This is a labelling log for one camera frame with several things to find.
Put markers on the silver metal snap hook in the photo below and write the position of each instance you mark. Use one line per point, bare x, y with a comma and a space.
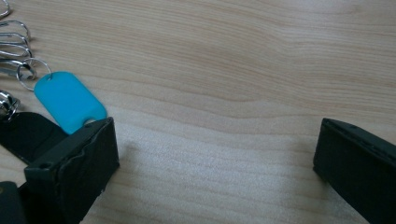
12, 70
18, 22
18, 49
4, 12

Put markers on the blue plastic key tag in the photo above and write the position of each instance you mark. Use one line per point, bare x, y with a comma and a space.
68, 99

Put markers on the black leather key fob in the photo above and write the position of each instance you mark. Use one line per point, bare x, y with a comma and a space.
29, 137

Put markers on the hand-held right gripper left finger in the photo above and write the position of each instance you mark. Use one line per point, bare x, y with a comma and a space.
74, 168

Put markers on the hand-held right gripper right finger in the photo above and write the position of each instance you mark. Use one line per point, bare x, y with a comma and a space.
358, 168

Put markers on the silver metal swivel clasp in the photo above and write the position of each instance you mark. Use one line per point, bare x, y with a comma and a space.
7, 102

